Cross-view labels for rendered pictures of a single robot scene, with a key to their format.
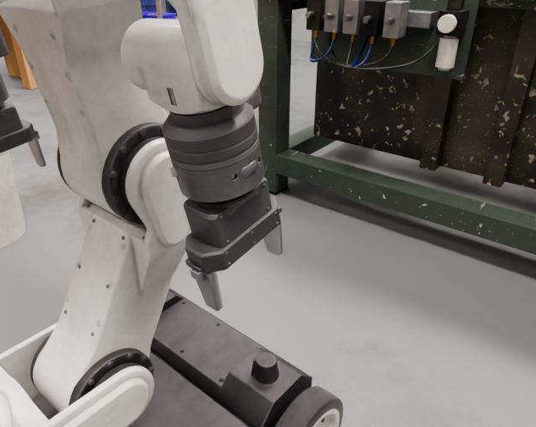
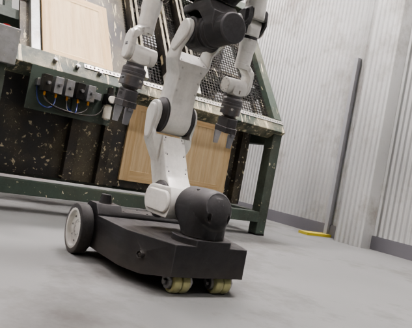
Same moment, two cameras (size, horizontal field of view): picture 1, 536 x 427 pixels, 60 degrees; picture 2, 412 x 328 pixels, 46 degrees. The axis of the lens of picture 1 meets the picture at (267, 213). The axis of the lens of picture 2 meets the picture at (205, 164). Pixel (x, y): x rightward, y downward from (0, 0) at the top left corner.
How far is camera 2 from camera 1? 2.14 m
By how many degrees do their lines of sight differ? 76
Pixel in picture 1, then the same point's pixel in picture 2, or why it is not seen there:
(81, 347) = (183, 179)
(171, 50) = (243, 84)
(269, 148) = not seen: outside the picture
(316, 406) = not seen: hidden behind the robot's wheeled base
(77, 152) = (183, 107)
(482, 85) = (87, 134)
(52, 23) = (204, 70)
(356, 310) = not seen: hidden behind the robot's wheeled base
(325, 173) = (21, 183)
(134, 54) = (233, 82)
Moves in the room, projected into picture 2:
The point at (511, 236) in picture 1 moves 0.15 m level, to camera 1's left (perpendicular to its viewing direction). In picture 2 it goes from (125, 201) to (115, 201)
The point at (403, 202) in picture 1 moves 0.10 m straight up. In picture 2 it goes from (74, 194) to (77, 177)
